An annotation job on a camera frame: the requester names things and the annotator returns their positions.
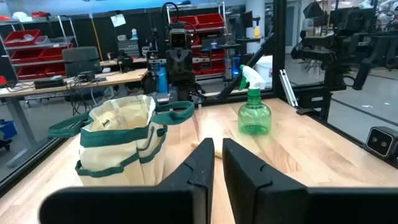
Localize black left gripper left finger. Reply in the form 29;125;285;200
39;138;215;224

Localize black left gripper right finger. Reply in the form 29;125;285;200
222;138;398;224

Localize blue cylinder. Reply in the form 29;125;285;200
157;63;169;94

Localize metal shelf with red bins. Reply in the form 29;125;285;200
0;15;78;82
166;2;229;78

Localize black drawer organizer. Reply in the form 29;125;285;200
117;39;141;58

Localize wooden workbench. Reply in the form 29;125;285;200
99;57;149;68

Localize white paper note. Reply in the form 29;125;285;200
110;13;127;28

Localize small black box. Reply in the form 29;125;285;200
76;70;96;83

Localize grey office chair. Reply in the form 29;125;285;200
62;46;103;78

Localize silver aluminium bar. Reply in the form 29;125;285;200
279;68;299;108

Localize long black power box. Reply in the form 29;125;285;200
33;77;65;90

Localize wooden desk grey legs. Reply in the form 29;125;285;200
0;68;149;169

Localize blue bin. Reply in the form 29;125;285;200
0;119;19;151

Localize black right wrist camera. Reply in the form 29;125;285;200
169;28;191;50

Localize black table-level camera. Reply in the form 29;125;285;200
365;126;398;162

